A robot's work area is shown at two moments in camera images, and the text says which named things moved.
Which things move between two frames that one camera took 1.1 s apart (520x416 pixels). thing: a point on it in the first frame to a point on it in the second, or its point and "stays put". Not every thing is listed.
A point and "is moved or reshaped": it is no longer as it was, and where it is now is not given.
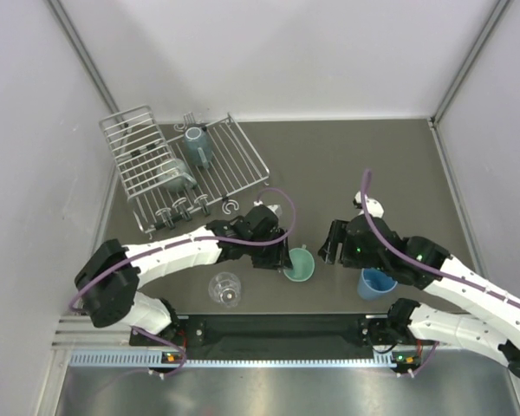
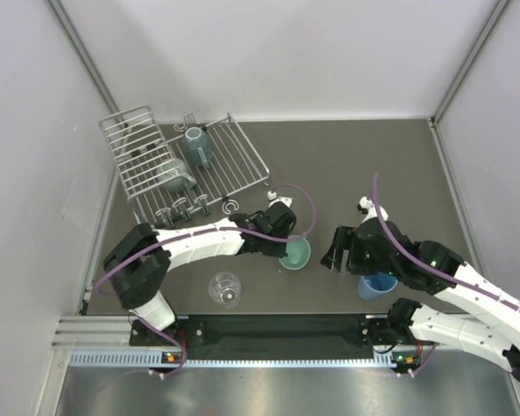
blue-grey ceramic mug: [198, 146] stays put
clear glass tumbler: [224, 289] stays put
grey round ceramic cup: [172, 175] stays put
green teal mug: [302, 263] is moved or reshaped
